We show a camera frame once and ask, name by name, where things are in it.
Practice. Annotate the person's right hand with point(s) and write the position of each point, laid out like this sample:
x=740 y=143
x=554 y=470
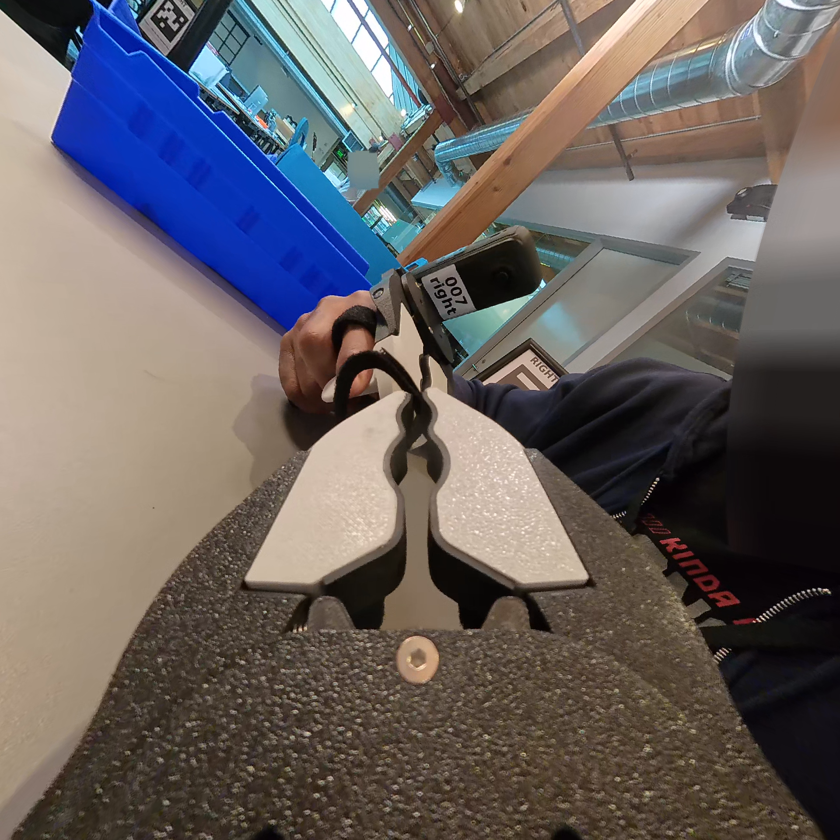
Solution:
x=309 y=355

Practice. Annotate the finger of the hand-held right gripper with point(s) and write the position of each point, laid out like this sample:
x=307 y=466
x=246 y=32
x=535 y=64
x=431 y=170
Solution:
x=398 y=370

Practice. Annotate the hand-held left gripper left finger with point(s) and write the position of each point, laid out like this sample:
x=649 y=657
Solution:
x=322 y=519

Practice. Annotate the framed wall sign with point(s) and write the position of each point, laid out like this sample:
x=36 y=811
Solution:
x=525 y=368

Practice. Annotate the large blue plastic bin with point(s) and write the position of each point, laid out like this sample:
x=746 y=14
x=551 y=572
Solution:
x=197 y=171

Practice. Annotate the silver air duct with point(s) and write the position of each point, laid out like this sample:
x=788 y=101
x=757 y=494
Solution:
x=683 y=79

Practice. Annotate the blue plastic bins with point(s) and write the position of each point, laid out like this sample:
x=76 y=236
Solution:
x=328 y=197

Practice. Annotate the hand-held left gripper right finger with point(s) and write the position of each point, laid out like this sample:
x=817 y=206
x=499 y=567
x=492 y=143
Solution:
x=512 y=519

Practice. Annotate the wooden post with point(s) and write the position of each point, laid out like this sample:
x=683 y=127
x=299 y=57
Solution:
x=565 y=112

